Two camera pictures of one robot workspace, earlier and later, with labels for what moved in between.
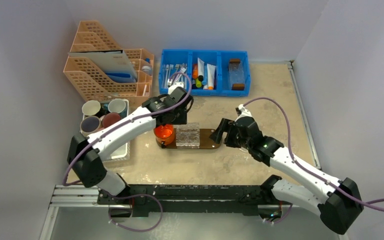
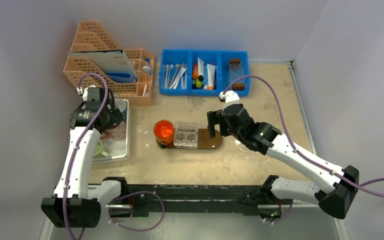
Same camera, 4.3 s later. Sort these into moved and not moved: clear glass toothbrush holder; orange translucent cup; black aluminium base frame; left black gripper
Moved: left black gripper
Not moved: clear glass toothbrush holder; orange translucent cup; black aluminium base frame
